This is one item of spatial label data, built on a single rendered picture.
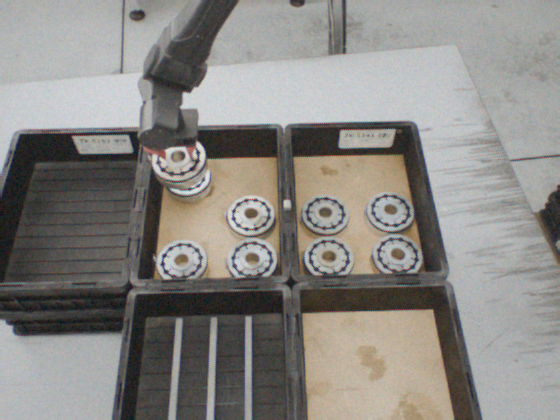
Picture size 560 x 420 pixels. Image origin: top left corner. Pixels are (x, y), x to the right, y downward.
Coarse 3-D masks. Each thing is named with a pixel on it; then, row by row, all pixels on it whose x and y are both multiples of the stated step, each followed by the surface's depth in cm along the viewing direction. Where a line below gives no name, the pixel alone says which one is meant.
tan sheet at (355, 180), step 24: (312, 168) 136; (336, 168) 136; (360, 168) 136; (384, 168) 136; (312, 192) 132; (336, 192) 132; (360, 192) 132; (408, 192) 132; (360, 216) 128; (312, 240) 125; (360, 240) 125; (360, 264) 121
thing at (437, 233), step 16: (288, 128) 129; (304, 128) 130; (320, 128) 130; (336, 128) 130; (416, 128) 129; (288, 144) 127; (416, 144) 127; (288, 160) 124; (288, 176) 122; (288, 192) 119; (432, 208) 117; (288, 224) 115; (432, 224) 115; (416, 272) 109; (432, 272) 109; (448, 272) 109
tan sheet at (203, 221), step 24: (216, 168) 136; (240, 168) 136; (264, 168) 136; (216, 192) 132; (240, 192) 132; (264, 192) 132; (168, 216) 128; (192, 216) 128; (216, 216) 128; (168, 240) 125; (192, 240) 125; (216, 240) 125; (240, 240) 125; (264, 240) 125; (216, 264) 121
